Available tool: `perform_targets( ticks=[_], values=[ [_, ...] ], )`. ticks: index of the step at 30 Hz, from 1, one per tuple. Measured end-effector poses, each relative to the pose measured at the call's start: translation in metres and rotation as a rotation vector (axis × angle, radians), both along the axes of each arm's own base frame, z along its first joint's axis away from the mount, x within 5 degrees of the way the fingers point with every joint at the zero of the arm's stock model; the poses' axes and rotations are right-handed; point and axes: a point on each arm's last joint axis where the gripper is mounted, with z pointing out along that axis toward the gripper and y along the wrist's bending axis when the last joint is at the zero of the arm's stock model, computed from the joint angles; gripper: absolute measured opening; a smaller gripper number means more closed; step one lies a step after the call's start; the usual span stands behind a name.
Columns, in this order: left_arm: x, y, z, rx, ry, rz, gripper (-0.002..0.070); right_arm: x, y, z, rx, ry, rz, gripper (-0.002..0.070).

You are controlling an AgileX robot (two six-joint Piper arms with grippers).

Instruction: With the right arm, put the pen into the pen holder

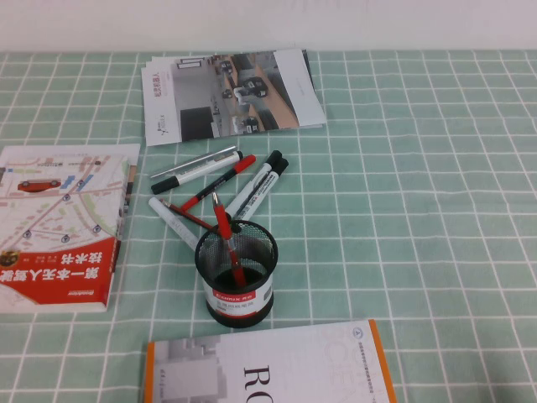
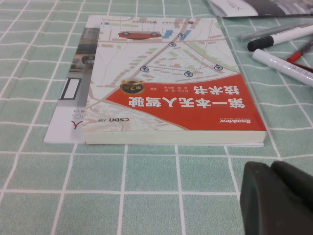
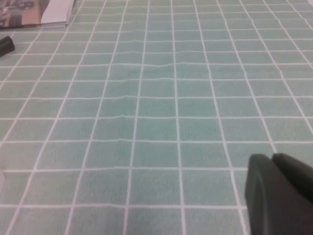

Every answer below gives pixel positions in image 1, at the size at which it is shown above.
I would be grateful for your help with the white marker with black cap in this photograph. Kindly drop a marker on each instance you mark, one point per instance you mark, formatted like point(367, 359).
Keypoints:
point(197, 173)
point(268, 186)
point(253, 184)

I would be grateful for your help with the red ballpoint pen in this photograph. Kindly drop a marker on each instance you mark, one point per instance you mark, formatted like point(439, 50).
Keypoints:
point(221, 222)

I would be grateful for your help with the silver metal pen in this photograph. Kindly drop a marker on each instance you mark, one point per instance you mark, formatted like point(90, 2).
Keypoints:
point(193, 161)

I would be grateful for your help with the plain white pen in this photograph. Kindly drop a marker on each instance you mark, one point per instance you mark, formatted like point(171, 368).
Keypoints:
point(168, 216)

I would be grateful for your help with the black mesh pen holder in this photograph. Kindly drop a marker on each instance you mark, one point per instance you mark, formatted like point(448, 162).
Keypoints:
point(239, 310)

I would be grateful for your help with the red and black marker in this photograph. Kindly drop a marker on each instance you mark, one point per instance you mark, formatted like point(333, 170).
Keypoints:
point(218, 182)

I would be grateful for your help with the red pencil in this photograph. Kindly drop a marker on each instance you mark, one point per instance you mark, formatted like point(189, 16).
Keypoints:
point(189, 216)

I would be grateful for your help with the office photo brochure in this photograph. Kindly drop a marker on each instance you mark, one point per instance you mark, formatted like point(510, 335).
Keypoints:
point(197, 96)

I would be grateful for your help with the white brochure with dark edge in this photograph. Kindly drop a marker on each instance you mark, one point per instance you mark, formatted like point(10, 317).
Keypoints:
point(306, 63)

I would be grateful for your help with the white book with orange edge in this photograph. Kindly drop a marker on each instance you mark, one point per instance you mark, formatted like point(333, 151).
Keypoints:
point(293, 369)

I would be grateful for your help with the red map cover book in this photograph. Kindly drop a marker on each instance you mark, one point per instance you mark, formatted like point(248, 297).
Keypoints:
point(63, 273)

